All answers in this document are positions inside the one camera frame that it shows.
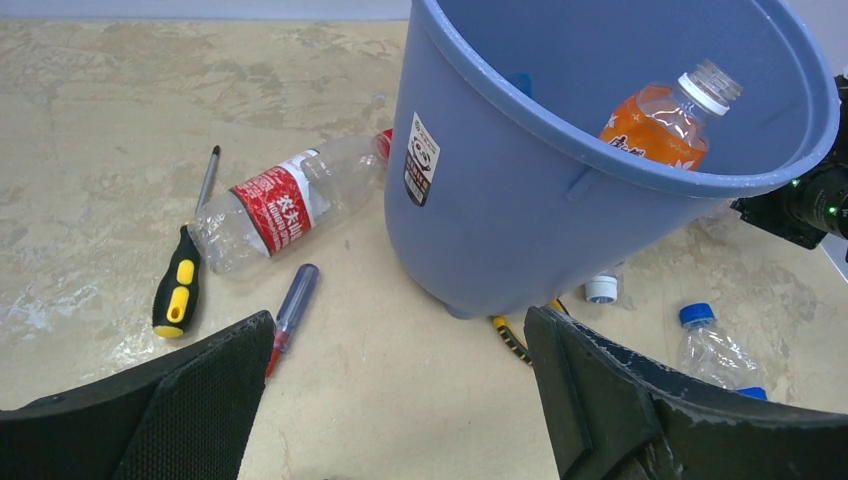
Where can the blue plastic bin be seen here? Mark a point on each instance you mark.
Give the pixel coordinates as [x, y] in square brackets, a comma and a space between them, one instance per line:
[500, 194]

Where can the black yellow screwdriver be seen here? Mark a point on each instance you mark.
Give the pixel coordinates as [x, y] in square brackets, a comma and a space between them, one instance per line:
[176, 297]

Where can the orange tea bottle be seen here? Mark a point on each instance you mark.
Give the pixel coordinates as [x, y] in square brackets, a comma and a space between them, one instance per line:
[666, 123]

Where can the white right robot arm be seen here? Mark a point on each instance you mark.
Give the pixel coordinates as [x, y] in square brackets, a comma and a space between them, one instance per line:
[812, 206]

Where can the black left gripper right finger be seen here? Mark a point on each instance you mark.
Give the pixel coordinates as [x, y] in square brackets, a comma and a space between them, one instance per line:
[612, 413]

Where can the blue red screwdriver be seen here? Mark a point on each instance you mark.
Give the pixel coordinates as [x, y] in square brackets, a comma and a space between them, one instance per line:
[292, 311]

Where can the clear bottle white cap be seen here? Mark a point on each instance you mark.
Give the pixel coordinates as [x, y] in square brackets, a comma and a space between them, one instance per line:
[604, 287]

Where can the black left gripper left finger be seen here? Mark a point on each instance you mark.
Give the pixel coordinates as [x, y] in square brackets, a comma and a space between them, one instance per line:
[184, 415]

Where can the clear bottle red label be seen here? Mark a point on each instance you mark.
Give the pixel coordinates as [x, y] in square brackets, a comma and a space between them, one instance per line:
[313, 190]

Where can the small clear bottle blue cap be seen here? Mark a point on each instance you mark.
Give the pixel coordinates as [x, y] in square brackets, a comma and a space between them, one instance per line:
[710, 355]

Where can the yellow handled pliers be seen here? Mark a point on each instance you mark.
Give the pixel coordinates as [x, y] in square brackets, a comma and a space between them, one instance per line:
[517, 342]

